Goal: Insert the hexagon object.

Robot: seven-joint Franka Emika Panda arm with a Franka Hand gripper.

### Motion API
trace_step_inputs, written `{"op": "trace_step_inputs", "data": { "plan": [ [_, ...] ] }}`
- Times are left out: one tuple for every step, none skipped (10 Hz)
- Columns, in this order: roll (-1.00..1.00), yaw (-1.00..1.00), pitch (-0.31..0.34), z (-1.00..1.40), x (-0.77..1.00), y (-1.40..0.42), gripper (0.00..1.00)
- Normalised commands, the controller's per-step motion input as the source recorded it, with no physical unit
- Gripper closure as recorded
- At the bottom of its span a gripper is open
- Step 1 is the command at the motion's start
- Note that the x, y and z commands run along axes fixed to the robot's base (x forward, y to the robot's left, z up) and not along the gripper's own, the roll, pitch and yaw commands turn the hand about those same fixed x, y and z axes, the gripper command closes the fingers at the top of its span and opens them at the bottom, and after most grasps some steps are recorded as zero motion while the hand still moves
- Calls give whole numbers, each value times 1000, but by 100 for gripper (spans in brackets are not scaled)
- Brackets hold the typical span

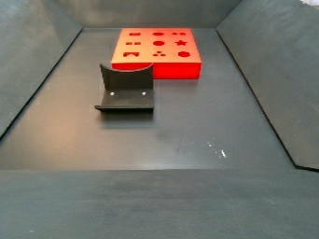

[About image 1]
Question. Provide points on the black curved holder stand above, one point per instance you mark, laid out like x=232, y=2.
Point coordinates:
x=128, y=89

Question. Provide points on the red shape sorter box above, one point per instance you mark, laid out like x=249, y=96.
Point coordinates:
x=168, y=48

